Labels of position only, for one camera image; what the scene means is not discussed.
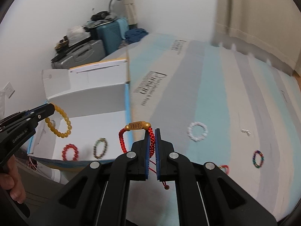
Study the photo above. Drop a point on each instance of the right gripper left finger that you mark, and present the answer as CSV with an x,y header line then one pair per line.
x,y
97,195

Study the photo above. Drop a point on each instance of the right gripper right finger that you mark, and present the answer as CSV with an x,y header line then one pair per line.
x,y
205,194

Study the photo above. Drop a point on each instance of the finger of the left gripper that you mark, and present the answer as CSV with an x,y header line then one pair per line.
x,y
37,111
11,119

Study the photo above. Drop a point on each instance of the pearl earrings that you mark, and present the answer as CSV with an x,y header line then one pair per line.
x,y
246,132

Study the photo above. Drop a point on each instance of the red cord bracelet gold tube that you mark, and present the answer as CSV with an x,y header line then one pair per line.
x,y
143,128

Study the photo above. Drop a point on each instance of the person's left hand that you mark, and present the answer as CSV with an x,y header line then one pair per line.
x,y
11,180

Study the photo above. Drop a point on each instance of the blue yellow cardboard box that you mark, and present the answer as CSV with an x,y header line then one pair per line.
x,y
96,99

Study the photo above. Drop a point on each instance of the grey suitcase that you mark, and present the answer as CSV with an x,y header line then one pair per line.
x,y
92,51

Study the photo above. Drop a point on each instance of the striped bed cover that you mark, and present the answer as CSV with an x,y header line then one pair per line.
x,y
201,96

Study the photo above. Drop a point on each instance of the teal suitcase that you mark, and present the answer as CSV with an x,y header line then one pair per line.
x,y
110,35

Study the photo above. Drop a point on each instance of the black items on suitcase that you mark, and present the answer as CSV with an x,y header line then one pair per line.
x,y
104,16

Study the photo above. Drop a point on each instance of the dark blue clothes pile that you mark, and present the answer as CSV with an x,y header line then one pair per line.
x,y
135,35

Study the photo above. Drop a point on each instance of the tied beige curtain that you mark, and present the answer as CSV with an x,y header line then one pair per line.
x,y
131,14

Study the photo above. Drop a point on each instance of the white wall socket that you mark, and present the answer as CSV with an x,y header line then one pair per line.
x,y
9,90

